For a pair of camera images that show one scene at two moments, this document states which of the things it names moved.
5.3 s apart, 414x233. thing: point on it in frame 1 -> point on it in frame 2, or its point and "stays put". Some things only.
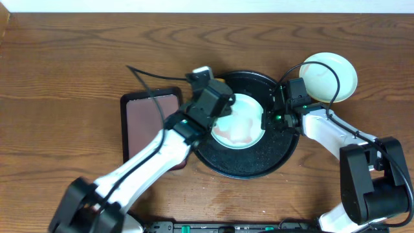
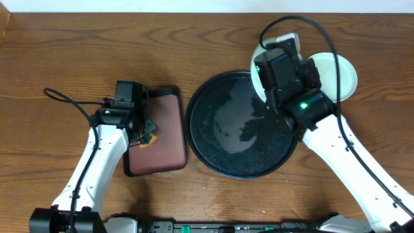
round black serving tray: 275,148 stays put
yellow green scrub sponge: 220,79 -> 144,145
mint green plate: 242,129 -> 255,79
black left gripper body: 224,105 -> 146,126
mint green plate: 321,81 stays put
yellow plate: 338,100 stays put
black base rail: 231,226 stays put
